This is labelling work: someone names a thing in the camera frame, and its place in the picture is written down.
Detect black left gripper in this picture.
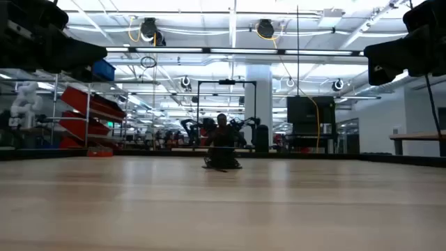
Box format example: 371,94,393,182
0,30,108,73

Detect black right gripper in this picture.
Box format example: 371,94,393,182
364,24,446,86

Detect black cord spool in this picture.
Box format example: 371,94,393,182
205,149,241,170

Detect blue storage bin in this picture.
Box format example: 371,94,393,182
92,58,116,82

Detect red tilted shelf bin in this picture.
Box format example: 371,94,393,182
58,110,112,141
61,86,127,123
59,136,86,149

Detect metal shelf rack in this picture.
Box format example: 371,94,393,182
49,71,130,150

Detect wooden bench table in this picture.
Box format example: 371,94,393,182
389,130,446,157

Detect thin vertical black rod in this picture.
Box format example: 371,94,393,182
296,4,300,98

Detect black screen on stand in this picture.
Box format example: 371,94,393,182
285,96,337,154

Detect white building pillar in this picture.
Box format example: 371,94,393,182
245,64,274,146

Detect long ceiling light strip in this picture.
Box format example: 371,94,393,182
106,46,365,57

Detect black cylindrical stand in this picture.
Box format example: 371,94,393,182
255,124,270,153

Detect person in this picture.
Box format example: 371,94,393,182
204,113,245,156

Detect hanging black cable loop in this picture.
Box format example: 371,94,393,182
139,55,158,69

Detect black diagonal cable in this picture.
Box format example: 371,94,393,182
424,74,443,139

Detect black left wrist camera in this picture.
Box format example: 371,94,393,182
0,0,70,32

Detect black ceiling cord reel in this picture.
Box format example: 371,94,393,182
140,17,167,47
256,19,275,40

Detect yellow power cord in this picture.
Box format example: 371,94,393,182
255,22,321,150

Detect black gantry frame with camera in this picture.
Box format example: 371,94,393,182
196,79,258,147

